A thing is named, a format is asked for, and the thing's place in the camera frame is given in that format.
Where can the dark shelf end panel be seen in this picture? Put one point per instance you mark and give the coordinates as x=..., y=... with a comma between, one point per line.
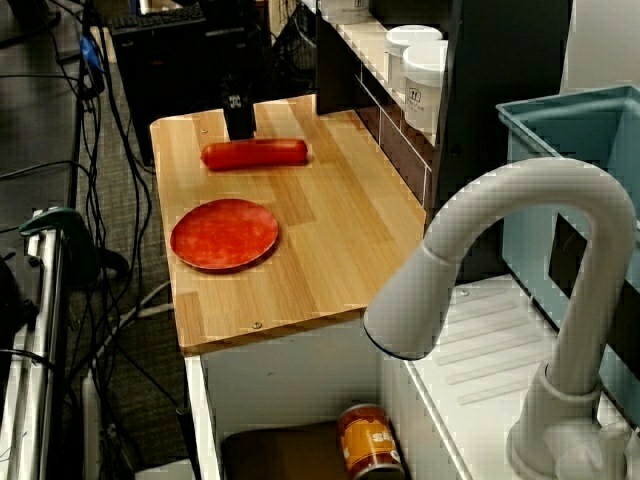
x=335, y=70

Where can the aluminium frame rail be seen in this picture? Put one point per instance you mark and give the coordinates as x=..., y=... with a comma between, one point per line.
x=47, y=310

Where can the dark tile backsplash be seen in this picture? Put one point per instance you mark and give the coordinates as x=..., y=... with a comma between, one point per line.
x=400, y=150

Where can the black keyboard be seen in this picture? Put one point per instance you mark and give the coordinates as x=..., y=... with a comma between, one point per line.
x=145, y=24

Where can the white shelf ledge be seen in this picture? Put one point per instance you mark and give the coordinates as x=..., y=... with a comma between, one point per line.
x=365, y=45

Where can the white toy sink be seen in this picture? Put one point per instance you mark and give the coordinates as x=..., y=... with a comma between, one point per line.
x=480, y=320

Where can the white shelf container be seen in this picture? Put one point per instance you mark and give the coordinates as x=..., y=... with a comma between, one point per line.
x=345, y=11

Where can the black round object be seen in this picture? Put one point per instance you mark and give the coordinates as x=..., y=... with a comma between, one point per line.
x=15, y=300

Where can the blue plastic clip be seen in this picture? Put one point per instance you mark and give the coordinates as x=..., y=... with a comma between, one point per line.
x=89, y=52

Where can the red toy sausage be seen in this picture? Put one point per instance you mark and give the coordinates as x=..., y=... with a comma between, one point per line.
x=260, y=154

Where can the white jar with label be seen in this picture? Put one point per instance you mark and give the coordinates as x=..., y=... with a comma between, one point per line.
x=422, y=95

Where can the red round plate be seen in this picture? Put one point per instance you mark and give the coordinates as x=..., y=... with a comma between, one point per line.
x=225, y=235

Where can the dark grey desk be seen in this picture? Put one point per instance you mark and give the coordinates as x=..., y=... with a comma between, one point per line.
x=35, y=125

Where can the tall dark cabinet column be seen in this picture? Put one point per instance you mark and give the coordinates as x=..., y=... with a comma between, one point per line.
x=500, y=100

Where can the plain white jar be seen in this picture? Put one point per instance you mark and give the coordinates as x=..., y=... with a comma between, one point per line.
x=410, y=35

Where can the orange soup can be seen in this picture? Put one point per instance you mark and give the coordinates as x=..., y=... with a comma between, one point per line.
x=365, y=440

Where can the white curved faucet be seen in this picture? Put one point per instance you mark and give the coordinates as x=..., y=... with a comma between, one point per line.
x=415, y=300

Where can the teal plastic bin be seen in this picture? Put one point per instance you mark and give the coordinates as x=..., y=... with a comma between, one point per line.
x=530, y=200

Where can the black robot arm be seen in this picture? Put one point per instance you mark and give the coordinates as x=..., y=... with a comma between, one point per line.
x=235, y=50

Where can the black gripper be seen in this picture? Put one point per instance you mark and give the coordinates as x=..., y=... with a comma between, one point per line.
x=237, y=77

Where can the green clamp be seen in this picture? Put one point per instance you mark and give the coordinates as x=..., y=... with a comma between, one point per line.
x=55, y=220

